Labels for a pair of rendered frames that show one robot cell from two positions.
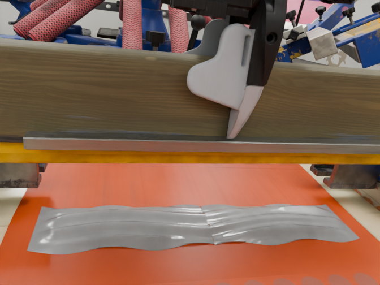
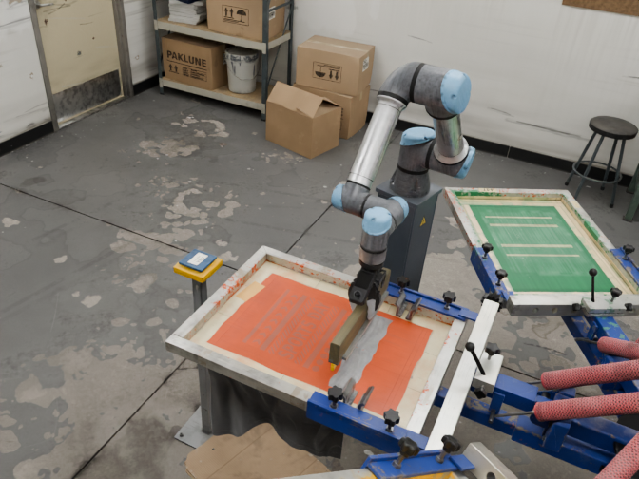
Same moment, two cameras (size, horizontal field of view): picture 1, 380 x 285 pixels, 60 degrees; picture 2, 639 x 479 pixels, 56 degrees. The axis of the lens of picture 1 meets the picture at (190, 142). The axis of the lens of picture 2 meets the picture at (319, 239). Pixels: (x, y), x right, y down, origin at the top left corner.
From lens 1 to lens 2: 192 cm
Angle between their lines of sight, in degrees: 105
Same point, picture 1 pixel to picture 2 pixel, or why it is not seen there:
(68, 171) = (415, 332)
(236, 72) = not seen: hidden behind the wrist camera
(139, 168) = (409, 352)
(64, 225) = (378, 320)
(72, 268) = not seen: hidden behind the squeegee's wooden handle
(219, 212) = (363, 354)
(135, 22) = (578, 371)
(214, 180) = (387, 370)
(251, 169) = (390, 390)
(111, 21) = not seen: outside the picture
